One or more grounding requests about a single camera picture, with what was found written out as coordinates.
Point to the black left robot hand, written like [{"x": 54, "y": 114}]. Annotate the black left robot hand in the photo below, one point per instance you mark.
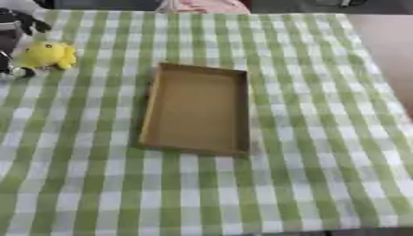
[{"x": 10, "y": 23}]

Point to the brown cardboard box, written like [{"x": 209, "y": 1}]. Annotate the brown cardboard box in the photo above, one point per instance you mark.
[{"x": 201, "y": 110}]

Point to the yellow soft toy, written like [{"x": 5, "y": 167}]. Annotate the yellow soft toy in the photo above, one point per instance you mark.
[{"x": 45, "y": 55}]

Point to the pink and white bag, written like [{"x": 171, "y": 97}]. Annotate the pink and white bag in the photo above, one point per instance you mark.
[{"x": 207, "y": 6}]

